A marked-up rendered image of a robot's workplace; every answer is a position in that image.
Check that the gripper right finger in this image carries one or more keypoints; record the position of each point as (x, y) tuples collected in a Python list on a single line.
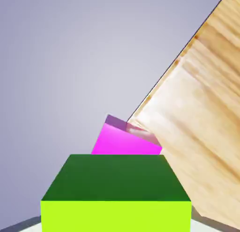
[(208, 226)]

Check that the small magenta cube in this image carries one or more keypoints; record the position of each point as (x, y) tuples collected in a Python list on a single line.
[(121, 141)]

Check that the small lime green cube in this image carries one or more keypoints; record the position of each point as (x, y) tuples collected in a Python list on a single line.
[(116, 198)]

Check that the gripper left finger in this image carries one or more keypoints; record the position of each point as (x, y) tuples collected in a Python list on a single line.
[(28, 227)]

